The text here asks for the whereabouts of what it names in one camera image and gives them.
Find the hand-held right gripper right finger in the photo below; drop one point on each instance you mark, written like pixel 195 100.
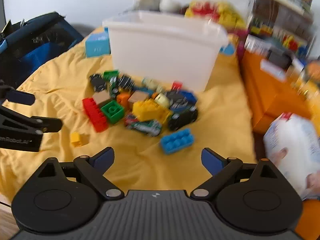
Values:
pixel 212 161

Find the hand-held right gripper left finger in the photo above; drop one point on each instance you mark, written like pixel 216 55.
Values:
pixel 103 158

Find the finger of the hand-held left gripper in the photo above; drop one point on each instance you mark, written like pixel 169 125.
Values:
pixel 50 125
pixel 21 97

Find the small yellow building block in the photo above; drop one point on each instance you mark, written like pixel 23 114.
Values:
pixel 78 140

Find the blue building block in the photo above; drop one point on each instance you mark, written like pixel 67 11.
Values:
pixel 176 141

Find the red long building block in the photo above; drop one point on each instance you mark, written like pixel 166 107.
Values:
pixel 95 116

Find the black toy car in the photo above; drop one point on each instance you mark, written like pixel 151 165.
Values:
pixel 181 120

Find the pile of toy blocks and cars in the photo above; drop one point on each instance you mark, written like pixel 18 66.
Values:
pixel 140 96

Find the white plastic bin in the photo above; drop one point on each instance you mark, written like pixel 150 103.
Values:
pixel 162 50

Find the yellow cloth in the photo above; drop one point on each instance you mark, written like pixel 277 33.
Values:
pixel 62 80

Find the dark blue mesh bag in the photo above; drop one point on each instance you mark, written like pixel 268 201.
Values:
pixel 37 47

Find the large white printed packet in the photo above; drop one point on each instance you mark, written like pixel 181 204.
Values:
pixel 292 140

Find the light blue box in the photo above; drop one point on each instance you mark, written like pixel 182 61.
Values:
pixel 97 45

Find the white paper card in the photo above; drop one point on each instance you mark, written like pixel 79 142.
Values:
pixel 272 70

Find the light blue packet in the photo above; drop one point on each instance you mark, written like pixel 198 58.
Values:
pixel 228 48

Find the pink glitter bag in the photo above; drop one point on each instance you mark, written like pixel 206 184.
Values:
pixel 241 45

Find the black power adapter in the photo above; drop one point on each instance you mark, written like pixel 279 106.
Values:
pixel 280 58

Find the small white medicine box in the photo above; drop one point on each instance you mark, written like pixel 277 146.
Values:
pixel 257 43

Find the clear bag with orange contents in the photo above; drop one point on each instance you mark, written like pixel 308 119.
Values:
pixel 313 67

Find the set of colourful toy shapes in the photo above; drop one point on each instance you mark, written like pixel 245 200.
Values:
pixel 292 41

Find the yellow red printed plastic bag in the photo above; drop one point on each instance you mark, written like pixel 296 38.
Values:
pixel 225 12

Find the clear acrylic box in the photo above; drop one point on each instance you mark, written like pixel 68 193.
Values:
pixel 275 12

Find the white bowl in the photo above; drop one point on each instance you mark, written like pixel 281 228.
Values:
pixel 167 3

